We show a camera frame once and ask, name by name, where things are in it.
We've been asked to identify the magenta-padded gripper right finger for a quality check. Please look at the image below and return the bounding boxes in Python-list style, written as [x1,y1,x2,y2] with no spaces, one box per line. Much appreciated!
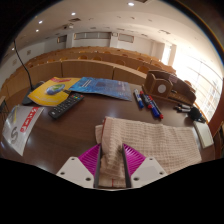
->
[122,143,168,189]

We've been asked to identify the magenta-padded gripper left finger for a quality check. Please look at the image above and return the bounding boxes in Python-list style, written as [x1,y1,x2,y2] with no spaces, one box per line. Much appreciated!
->
[55,143,103,189]

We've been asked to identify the beige waffle-weave towel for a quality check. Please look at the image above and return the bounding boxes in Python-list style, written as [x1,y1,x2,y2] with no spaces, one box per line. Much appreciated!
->
[94,115,203,189]

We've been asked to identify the red whiteboard marker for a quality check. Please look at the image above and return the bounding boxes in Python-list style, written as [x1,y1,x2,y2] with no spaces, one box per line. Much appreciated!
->
[139,90,153,110]
[149,95,165,120]

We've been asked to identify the blue whiteboard marker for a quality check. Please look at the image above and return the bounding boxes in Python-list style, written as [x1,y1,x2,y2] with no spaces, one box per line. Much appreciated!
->
[133,88,145,110]
[145,95,161,119]

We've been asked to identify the black remote control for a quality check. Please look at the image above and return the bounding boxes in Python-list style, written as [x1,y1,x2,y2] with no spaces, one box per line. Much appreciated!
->
[48,92,85,120]

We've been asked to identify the white paper sheet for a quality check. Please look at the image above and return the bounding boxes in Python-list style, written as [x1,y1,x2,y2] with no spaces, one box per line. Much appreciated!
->
[193,120,215,149]

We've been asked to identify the white leaflet with red print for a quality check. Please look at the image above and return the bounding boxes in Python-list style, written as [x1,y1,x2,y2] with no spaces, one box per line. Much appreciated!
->
[2,104,45,157]

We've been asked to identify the black whiteboard marker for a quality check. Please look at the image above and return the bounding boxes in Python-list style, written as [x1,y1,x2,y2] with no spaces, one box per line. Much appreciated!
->
[176,103,193,110]
[173,106,192,113]

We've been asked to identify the yellow booklet with globe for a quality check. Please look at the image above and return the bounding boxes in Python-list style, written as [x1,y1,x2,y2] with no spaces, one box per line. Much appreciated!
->
[27,76,81,107]

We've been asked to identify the wooden desk organizer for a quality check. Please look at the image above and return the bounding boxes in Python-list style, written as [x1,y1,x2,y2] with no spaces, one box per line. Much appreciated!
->
[142,69,198,107]

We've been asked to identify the blue printed booklet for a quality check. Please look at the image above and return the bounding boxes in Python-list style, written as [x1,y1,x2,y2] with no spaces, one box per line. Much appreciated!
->
[68,76,134,102]

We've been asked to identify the black gooseneck microphone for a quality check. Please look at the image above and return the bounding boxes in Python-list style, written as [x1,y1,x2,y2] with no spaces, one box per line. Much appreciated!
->
[13,39,45,106]

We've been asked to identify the wooden auditorium seat rows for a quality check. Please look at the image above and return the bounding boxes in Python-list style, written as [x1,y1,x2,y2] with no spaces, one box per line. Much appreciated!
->
[0,45,178,101]

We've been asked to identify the recessed ceiling lights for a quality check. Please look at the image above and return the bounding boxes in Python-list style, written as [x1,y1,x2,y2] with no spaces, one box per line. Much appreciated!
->
[11,1,136,51]

